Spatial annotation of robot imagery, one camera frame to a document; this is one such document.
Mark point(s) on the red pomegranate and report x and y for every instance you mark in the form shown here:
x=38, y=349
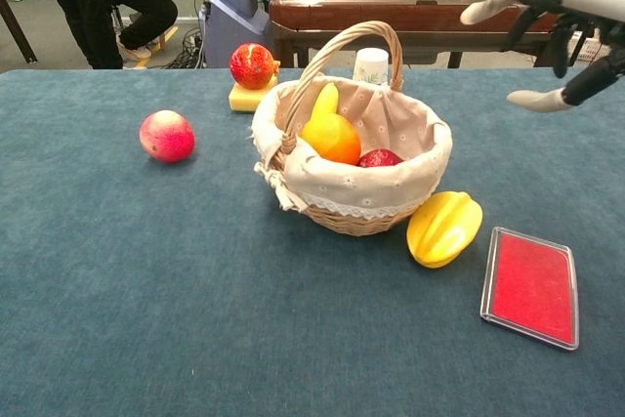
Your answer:
x=252, y=66

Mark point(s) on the yellow sponge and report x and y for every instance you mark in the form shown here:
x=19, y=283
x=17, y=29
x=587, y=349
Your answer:
x=246, y=96

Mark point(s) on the wicker basket with cloth liner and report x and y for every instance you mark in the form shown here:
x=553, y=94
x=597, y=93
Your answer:
x=361, y=187

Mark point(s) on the blue table cloth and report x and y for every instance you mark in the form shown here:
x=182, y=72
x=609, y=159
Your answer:
x=195, y=290

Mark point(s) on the brown mahjong table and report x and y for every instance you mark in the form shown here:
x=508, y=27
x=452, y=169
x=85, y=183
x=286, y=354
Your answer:
x=390, y=7

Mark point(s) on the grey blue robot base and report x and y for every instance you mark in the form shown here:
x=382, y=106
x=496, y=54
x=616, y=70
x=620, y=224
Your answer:
x=234, y=7

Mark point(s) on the white plastic crate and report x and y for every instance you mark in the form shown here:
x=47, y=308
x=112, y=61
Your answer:
x=598, y=48

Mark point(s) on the red ink pad clear case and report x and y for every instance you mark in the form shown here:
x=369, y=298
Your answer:
x=533, y=287

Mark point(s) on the person in black trousers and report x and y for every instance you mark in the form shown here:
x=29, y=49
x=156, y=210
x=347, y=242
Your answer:
x=97, y=2

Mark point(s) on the dark red fruit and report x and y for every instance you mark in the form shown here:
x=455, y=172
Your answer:
x=381, y=158

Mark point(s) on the white paper cup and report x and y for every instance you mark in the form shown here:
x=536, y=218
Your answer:
x=371, y=64

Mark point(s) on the yellow banana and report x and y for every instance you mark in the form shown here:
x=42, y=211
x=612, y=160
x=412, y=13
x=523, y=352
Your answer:
x=328, y=99

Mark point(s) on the orange fruit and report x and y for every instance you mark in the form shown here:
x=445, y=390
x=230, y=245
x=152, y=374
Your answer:
x=334, y=139

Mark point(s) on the pink red peach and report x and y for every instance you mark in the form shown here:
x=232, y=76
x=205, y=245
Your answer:
x=167, y=136

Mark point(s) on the yellow starfruit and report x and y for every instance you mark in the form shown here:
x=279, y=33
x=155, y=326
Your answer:
x=443, y=229

